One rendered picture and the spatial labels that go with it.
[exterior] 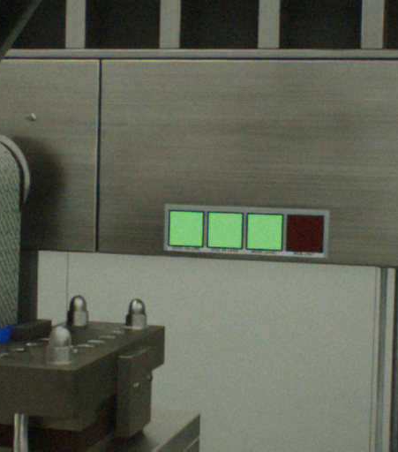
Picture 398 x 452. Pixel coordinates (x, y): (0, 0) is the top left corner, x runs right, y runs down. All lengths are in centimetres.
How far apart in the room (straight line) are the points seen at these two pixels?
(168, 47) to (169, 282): 248
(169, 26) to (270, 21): 15
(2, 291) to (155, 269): 253
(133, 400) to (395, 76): 59
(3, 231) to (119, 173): 21
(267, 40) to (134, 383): 54
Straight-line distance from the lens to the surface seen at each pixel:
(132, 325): 164
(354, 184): 158
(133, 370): 147
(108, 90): 167
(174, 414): 167
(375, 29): 160
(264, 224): 159
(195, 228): 162
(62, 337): 134
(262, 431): 408
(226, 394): 408
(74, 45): 170
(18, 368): 134
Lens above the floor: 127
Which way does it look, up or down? 3 degrees down
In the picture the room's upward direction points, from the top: 2 degrees clockwise
